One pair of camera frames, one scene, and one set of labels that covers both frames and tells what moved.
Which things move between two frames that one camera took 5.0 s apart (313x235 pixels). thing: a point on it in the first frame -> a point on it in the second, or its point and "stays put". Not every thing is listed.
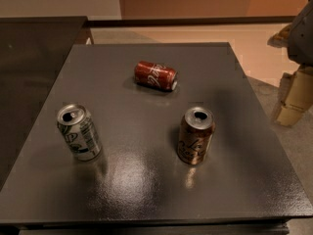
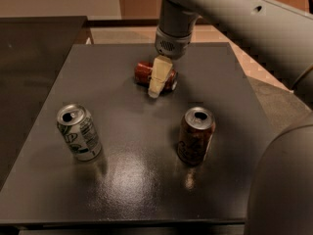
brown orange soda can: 197,128 stays put
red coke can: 156,74 stays put
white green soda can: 79,131 stays put
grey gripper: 302,39 -> 172,45
